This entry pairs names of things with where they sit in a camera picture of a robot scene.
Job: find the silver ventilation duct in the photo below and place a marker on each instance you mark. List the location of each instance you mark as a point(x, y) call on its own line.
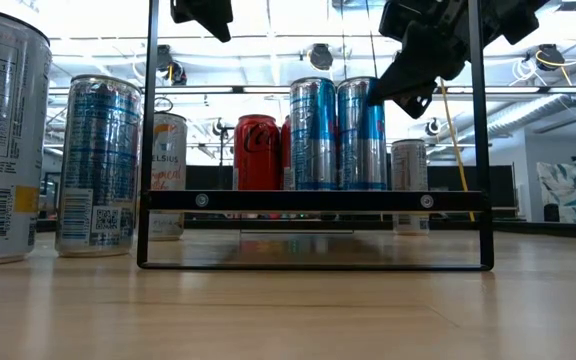
point(528, 117)

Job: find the white teal patterned cloth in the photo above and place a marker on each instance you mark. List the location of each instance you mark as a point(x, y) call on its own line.
point(568, 185)

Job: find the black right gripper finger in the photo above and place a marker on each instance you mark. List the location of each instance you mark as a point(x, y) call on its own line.
point(423, 60)
point(418, 105)

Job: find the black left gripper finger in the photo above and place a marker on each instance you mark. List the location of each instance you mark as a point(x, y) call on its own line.
point(208, 12)

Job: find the white Celsius can orange print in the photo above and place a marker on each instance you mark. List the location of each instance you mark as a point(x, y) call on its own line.
point(169, 150)

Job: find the white Celsius energy can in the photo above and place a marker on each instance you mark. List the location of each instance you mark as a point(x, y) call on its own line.
point(3, 150)
point(408, 165)

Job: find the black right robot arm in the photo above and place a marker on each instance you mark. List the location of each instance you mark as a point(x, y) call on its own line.
point(513, 20)

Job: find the red cola can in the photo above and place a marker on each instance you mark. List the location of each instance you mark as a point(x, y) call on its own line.
point(255, 155)
point(285, 155)

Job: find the long ceiling light strip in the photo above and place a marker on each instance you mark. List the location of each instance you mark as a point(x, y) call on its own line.
point(218, 90)

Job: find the silver blue energy drink can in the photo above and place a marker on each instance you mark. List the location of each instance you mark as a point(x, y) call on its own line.
point(313, 140)
point(360, 145)
point(100, 165)

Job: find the black aluminium table frame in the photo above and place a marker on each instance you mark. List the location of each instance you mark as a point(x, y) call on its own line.
point(543, 229)

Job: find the black frame wooden shelf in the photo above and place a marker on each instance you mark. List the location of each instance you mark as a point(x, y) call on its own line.
point(318, 200)

